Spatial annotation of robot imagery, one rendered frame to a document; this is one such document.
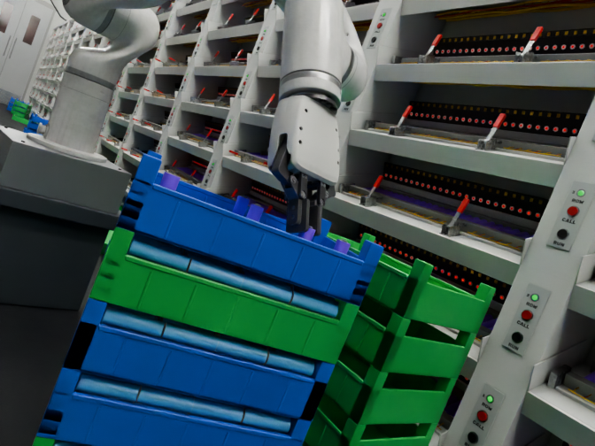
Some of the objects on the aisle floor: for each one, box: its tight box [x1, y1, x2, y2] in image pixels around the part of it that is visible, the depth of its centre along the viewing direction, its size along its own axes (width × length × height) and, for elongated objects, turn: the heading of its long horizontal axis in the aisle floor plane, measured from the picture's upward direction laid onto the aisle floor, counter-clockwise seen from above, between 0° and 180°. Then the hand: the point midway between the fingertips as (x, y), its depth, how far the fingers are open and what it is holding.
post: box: [200, 0, 283, 195], centre depth 193 cm, size 20×9×178 cm, turn 46°
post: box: [156, 0, 257, 166], centre depth 248 cm, size 20×9×178 cm, turn 46°
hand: (304, 219), depth 57 cm, fingers closed, pressing on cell
